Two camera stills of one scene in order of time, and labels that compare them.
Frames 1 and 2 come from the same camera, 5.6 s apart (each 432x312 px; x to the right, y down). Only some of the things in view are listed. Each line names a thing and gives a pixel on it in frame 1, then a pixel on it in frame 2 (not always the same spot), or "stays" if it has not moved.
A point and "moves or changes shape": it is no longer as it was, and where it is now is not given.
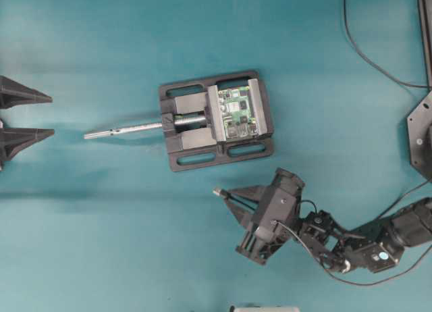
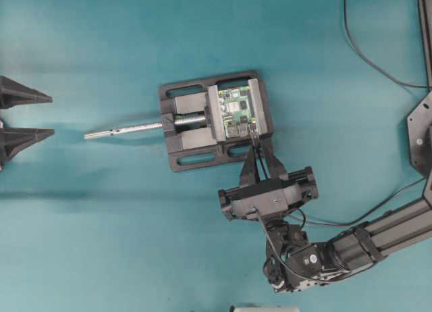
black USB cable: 229,195 moves or changes shape
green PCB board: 237,112 stays
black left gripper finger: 13,93 stays
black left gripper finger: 14,140 stays
